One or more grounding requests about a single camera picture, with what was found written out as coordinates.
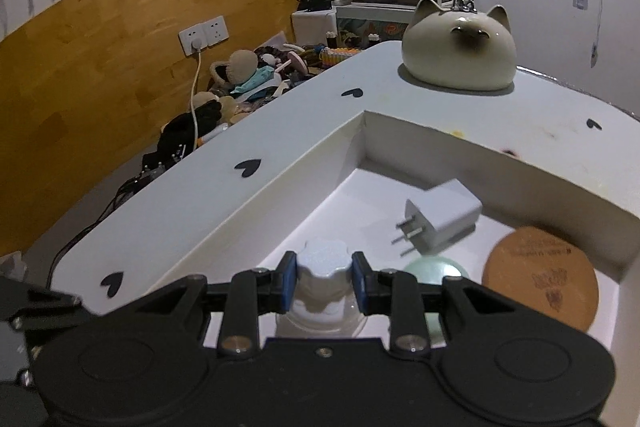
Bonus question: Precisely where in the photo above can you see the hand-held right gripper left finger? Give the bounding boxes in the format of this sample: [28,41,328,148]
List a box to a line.
[129,251,299,356]

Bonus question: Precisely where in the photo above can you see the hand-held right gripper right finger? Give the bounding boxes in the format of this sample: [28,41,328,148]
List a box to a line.
[351,251,527,354]

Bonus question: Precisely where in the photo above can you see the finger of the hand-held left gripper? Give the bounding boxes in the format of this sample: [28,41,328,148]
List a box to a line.
[0,276,97,325]

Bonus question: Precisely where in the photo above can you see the white bottle with cap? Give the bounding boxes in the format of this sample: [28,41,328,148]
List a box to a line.
[274,239,362,339]

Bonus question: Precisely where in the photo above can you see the pale green round disc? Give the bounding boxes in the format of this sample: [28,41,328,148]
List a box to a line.
[402,255,471,349]

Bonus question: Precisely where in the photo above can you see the white charger plug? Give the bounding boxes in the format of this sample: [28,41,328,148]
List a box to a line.
[394,178,484,258]

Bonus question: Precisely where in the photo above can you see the white cardboard box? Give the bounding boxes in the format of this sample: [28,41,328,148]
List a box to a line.
[49,109,640,360]

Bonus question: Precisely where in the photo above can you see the round cork coaster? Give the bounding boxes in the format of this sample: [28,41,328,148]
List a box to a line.
[481,226,600,334]

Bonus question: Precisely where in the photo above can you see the black cloth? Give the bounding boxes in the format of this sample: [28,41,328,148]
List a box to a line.
[157,101,223,158]

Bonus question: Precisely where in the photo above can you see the pile of plush toys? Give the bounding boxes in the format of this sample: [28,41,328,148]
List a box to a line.
[192,42,361,130]

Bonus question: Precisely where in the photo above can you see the cat-shaped ceramic jar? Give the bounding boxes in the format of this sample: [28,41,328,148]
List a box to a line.
[402,0,518,93]

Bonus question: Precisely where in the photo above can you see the white storage box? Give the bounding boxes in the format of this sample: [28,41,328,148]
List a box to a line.
[291,6,347,48]

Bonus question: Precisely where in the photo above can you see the black cables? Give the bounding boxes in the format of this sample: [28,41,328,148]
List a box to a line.
[47,152,168,285]

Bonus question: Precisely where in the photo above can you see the white charging cable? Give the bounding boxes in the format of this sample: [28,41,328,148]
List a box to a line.
[189,41,205,150]

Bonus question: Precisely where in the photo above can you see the white wall socket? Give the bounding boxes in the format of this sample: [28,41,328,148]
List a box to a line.
[178,16,230,57]

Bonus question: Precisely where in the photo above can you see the hanging grey cord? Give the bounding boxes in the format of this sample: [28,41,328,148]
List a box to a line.
[589,0,614,68]

